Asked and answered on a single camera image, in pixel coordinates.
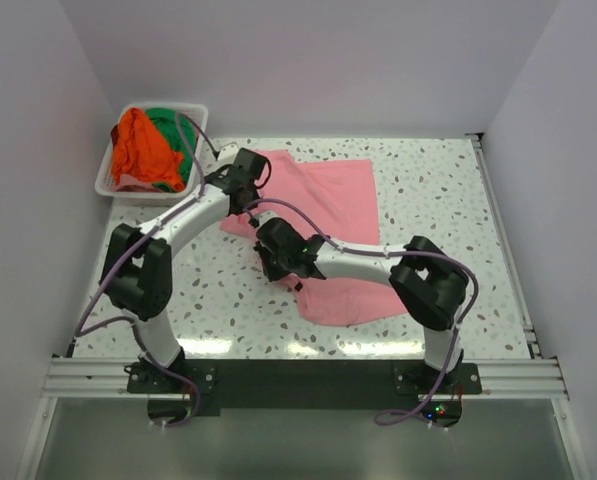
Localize pink t shirt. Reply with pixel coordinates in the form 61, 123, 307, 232
218, 147, 412, 327

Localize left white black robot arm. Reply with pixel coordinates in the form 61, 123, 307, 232
99, 145, 271, 392

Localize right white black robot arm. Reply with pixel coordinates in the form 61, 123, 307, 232
249, 212, 472, 393

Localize green t shirt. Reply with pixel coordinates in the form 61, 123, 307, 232
145, 108, 197, 193

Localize orange t shirt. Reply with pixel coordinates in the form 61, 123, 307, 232
111, 107, 161, 190

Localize dark red garment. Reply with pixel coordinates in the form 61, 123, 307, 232
110, 124, 119, 148

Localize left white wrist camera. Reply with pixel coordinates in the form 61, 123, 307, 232
216, 142, 240, 165

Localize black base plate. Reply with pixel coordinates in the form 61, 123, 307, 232
124, 358, 483, 427

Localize aluminium frame rail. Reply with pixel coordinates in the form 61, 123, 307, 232
40, 132, 572, 401

